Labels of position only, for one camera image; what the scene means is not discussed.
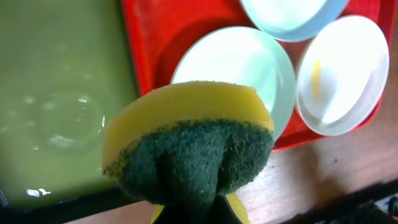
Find white plate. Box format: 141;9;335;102
296;15;390;136

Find light green plate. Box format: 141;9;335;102
171;26;296;140

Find green water tray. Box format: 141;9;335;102
1;0;137;210

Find light blue plate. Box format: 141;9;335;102
240;0;348;42

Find yellow green sponge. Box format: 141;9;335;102
102;81;274;223

